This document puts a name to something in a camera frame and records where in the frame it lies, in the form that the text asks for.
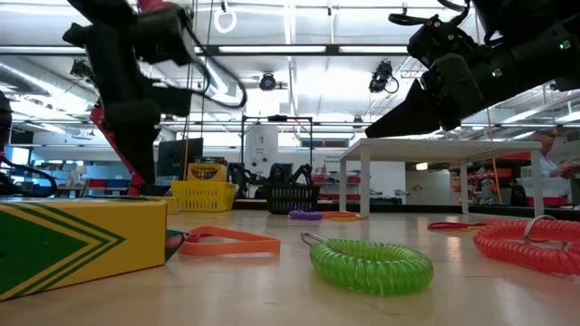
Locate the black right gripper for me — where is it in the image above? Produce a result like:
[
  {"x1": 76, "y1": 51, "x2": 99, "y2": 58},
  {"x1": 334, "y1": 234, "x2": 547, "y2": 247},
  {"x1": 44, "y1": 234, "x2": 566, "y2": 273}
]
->
[{"x1": 364, "y1": 52, "x2": 508, "y2": 139}]

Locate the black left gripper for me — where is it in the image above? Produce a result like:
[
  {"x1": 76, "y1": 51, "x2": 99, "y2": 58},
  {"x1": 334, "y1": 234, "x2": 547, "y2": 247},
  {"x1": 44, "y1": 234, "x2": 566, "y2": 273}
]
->
[{"x1": 90, "y1": 61, "x2": 159, "y2": 197}]

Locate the red coil wrist keychain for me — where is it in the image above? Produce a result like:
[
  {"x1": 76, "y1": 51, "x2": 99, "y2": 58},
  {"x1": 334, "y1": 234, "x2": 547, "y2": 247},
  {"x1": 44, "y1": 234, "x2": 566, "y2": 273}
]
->
[{"x1": 473, "y1": 214, "x2": 580, "y2": 276}]

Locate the red desk lamp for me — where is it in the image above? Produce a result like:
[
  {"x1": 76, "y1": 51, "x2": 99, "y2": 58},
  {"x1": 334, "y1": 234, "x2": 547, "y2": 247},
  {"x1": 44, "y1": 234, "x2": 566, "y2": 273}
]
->
[{"x1": 90, "y1": 0, "x2": 178, "y2": 197}]

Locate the black monitor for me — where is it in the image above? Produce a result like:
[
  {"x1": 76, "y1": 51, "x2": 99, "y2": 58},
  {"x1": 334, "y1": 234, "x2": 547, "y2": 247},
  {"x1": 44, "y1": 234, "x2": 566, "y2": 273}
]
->
[{"x1": 157, "y1": 138, "x2": 204, "y2": 177}]

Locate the white table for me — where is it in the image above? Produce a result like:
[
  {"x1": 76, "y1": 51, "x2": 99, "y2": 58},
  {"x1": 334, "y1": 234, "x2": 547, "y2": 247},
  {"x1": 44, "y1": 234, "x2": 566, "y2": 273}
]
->
[{"x1": 339, "y1": 138, "x2": 544, "y2": 217}]

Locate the yellow plastic basket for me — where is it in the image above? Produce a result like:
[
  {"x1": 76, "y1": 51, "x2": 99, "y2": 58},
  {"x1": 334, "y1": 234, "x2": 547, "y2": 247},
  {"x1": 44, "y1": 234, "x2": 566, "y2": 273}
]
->
[{"x1": 170, "y1": 180, "x2": 237, "y2": 213}]

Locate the black ceiling spotlight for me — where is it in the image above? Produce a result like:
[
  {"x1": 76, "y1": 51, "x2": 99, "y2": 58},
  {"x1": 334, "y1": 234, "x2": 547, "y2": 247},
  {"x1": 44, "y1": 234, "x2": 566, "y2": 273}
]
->
[{"x1": 70, "y1": 58, "x2": 94, "y2": 82}]

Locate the person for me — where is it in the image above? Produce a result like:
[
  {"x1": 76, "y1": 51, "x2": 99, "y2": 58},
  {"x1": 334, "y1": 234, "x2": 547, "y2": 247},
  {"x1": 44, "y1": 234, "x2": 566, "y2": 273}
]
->
[
  {"x1": 509, "y1": 178, "x2": 529, "y2": 207},
  {"x1": 520, "y1": 129, "x2": 580, "y2": 182},
  {"x1": 266, "y1": 162, "x2": 287, "y2": 187}
]

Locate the black plastic basket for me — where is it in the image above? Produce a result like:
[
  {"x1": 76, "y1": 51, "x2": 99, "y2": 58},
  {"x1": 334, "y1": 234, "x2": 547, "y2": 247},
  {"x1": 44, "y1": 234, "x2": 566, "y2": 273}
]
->
[{"x1": 266, "y1": 184, "x2": 322, "y2": 215}]

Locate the red storage shelf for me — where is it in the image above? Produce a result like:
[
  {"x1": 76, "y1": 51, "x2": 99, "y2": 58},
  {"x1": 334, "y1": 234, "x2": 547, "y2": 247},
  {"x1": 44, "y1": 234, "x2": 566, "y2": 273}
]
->
[{"x1": 448, "y1": 152, "x2": 567, "y2": 207}]

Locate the yellow hanging cord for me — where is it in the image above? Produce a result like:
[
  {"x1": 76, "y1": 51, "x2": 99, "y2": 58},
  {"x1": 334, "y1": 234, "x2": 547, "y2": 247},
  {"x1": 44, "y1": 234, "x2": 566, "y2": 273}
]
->
[
  {"x1": 182, "y1": 58, "x2": 199, "y2": 180},
  {"x1": 487, "y1": 108, "x2": 502, "y2": 200}
]

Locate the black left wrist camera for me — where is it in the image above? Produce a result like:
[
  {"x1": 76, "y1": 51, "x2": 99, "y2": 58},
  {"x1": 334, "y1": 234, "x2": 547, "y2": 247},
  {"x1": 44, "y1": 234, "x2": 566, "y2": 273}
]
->
[{"x1": 151, "y1": 85, "x2": 194, "y2": 117}]

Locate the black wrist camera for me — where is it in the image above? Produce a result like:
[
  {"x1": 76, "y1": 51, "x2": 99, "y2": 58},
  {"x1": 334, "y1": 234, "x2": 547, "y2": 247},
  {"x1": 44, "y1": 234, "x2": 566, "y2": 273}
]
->
[
  {"x1": 406, "y1": 15, "x2": 481, "y2": 69},
  {"x1": 151, "y1": 85, "x2": 194, "y2": 117}
]

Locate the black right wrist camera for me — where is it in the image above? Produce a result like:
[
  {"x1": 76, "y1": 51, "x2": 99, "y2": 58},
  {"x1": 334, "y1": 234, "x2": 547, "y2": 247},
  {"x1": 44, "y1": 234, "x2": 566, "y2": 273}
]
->
[{"x1": 406, "y1": 15, "x2": 481, "y2": 69}]

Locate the black right camera cable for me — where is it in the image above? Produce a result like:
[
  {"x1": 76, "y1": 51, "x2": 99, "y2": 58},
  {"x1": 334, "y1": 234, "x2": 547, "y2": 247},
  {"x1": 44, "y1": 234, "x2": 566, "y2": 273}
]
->
[{"x1": 388, "y1": 0, "x2": 470, "y2": 27}]

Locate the black camera cable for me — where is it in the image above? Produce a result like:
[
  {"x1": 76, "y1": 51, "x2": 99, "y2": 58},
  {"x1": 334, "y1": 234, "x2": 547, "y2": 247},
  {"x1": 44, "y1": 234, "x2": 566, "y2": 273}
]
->
[
  {"x1": 180, "y1": 24, "x2": 248, "y2": 110},
  {"x1": 388, "y1": 0, "x2": 470, "y2": 27}
]

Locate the black overhead frame bar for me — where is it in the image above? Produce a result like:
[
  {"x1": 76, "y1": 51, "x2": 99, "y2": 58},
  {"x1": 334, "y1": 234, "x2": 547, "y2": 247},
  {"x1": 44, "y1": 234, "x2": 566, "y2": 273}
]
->
[{"x1": 0, "y1": 43, "x2": 411, "y2": 57}]

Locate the black left camera cable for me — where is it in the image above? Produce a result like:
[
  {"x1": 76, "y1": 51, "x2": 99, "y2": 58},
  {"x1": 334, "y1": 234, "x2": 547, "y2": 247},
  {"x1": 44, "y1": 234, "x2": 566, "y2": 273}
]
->
[{"x1": 180, "y1": 24, "x2": 248, "y2": 110}]

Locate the black metal frame stand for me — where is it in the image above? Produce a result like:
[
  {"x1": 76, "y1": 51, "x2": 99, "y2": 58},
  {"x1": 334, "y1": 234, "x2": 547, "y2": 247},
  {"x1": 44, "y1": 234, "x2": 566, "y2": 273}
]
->
[{"x1": 241, "y1": 115, "x2": 314, "y2": 200}]

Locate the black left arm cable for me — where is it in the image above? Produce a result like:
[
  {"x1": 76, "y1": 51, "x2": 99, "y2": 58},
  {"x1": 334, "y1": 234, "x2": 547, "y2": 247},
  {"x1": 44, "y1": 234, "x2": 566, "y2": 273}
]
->
[{"x1": 0, "y1": 155, "x2": 59, "y2": 198}]

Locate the white hanging ring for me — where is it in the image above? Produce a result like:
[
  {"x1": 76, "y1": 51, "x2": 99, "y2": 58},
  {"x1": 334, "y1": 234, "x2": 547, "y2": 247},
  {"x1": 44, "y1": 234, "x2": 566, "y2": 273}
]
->
[{"x1": 213, "y1": 7, "x2": 237, "y2": 34}]

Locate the green coil wrist keychain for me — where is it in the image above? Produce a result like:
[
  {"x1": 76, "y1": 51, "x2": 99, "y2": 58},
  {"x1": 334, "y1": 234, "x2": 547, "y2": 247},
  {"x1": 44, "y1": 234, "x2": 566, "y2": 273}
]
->
[{"x1": 301, "y1": 232, "x2": 435, "y2": 296}]

